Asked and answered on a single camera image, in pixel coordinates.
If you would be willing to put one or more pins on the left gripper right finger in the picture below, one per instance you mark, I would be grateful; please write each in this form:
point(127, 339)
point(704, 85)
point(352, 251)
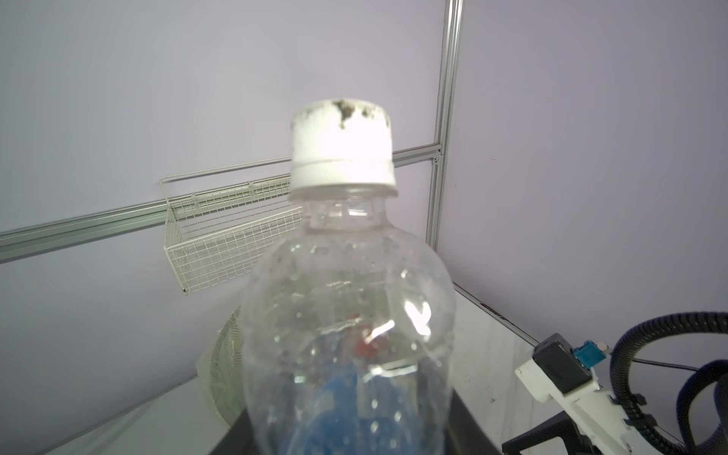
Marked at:
point(463, 435)

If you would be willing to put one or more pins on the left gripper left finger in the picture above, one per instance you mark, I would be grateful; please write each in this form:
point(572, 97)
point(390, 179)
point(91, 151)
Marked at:
point(239, 440)

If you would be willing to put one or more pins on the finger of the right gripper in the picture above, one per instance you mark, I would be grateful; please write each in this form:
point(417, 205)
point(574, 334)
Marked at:
point(560, 426)

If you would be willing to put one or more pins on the blue label round bottle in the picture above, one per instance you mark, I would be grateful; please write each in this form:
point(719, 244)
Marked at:
point(348, 321)

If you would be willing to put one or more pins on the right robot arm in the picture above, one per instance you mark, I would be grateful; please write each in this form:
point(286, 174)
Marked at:
point(655, 392)

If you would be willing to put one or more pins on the grey mesh waste bin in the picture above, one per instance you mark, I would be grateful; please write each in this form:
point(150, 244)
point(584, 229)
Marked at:
point(219, 371)

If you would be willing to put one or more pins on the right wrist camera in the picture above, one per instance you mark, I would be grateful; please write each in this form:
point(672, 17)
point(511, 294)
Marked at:
point(558, 372)

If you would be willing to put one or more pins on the white wire wall basket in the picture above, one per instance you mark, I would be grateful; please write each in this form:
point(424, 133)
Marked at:
point(219, 222)

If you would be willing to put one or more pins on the aluminium frame back rail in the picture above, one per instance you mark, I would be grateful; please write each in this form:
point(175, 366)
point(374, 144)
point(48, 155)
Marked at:
point(41, 239)

